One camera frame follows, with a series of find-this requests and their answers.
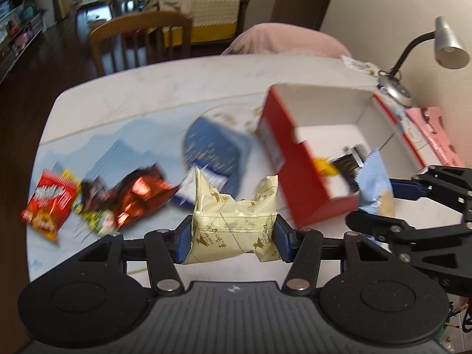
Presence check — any silver foil snack pack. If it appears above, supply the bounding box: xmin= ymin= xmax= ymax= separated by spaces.
xmin=343 ymin=144 xmax=371 ymax=168

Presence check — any red crispy snack bag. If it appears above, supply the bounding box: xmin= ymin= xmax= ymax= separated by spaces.
xmin=20 ymin=169 xmax=79 ymax=244

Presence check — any cream yellow snack packet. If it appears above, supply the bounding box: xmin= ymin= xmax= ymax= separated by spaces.
xmin=184 ymin=176 xmax=281 ymax=265

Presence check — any copper red foil packet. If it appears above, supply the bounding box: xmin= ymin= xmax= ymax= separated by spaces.
xmin=110 ymin=164 xmax=179 ymax=229

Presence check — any yellow jelly sachet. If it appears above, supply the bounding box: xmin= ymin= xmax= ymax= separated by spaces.
xmin=62 ymin=169 xmax=118 ymax=237

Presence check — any dark brown snack packet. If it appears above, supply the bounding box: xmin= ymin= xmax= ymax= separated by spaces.
xmin=81 ymin=177 xmax=110 ymax=212

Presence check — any dark tv cabinet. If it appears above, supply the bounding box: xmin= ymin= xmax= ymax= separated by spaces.
xmin=1 ymin=5 xmax=45 ymax=82

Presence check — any pink covered chair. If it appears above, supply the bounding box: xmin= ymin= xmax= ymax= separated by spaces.
xmin=222 ymin=22 xmax=352 ymax=58

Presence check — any red cardboard box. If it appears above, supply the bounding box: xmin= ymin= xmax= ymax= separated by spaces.
xmin=257 ymin=84 xmax=431 ymax=229

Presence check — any black snack packet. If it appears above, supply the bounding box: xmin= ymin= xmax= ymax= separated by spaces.
xmin=330 ymin=154 xmax=363 ymax=193

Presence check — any wooden dining chair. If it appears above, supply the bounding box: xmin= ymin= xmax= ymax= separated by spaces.
xmin=89 ymin=11 xmax=193 ymax=77

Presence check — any blue white snack packet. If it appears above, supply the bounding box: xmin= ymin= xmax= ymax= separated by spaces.
xmin=171 ymin=165 xmax=229 ymax=209

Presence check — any white paper packet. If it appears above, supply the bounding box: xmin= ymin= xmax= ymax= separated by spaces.
xmin=341 ymin=55 xmax=379 ymax=77

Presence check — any light blue cookie packet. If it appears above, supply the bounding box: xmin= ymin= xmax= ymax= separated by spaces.
xmin=355 ymin=149 xmax=395 ymax=217

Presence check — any silver desk lamp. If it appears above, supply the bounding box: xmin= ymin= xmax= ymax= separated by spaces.
xmin=377 ymin=16 xmax=471 ymax=107

